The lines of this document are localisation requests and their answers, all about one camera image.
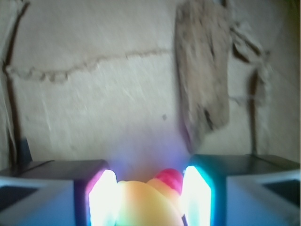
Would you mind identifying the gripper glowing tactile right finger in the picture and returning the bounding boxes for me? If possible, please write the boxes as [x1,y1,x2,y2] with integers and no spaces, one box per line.
[182,154,301,226]

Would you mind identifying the brown paper bag bin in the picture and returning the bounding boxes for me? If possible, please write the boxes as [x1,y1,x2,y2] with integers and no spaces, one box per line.
[0,0,301,178]

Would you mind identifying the brown wood bark piece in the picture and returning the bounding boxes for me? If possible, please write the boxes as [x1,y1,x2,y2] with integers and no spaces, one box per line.
[174,0,230,153]

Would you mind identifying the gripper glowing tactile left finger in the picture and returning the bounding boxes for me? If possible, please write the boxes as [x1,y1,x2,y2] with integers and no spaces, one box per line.
[0,160,117,226]

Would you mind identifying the yellow rubber duck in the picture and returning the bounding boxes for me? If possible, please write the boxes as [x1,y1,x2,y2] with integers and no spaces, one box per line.
[116,168,184,226]

